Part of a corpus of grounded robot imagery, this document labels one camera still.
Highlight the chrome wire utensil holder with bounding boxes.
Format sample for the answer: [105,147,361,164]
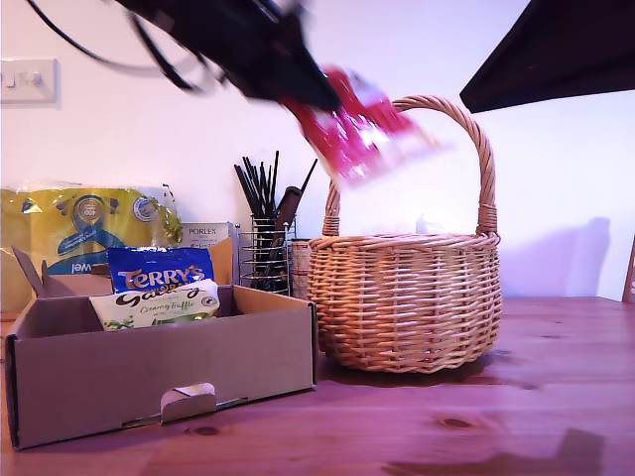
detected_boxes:
[250,215,298,298]

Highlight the white light switch plate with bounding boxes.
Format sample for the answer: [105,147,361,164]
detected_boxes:
[0,58,59,104]

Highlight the white Galaxy truffle bag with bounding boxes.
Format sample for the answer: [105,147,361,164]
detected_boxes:
[88,280,220,332]

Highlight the blue Terry's egg bag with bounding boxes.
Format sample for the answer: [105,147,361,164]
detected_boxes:
[106,246,215,297]

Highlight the brown cardboard box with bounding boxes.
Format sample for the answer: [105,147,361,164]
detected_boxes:
[5,236,318,451]

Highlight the white labelled tin can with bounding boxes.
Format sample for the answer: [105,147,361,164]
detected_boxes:
[290,238,313,301]

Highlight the brown wooden chair back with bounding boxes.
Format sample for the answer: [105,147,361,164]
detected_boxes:
[622,232,635,304]

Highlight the long black arm cable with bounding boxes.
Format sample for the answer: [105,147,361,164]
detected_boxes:
[27,0,168,71]

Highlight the white Porlex box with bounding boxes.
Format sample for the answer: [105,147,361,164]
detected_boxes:
[181,221,242,252]

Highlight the woven wicker basket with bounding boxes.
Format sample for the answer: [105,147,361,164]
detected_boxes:
[307,94,503,374]

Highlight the red egg bag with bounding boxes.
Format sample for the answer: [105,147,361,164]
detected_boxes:
[290,63,455,189]

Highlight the dark brown utensil handle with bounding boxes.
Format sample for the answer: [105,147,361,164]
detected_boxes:
[274,186,303,235]

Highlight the yellow paper towel pack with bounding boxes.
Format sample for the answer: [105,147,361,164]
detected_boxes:
[0,181,184,313]

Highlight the short black arm cable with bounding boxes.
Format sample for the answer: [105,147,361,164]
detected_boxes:
[129,12,232,96]

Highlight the black chopstick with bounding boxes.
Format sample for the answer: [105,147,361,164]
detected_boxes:
[268,151,280,220]
[295,158,318,199]
[258,161,270,220]
[241,157,264,220]
[232,165,257,220]

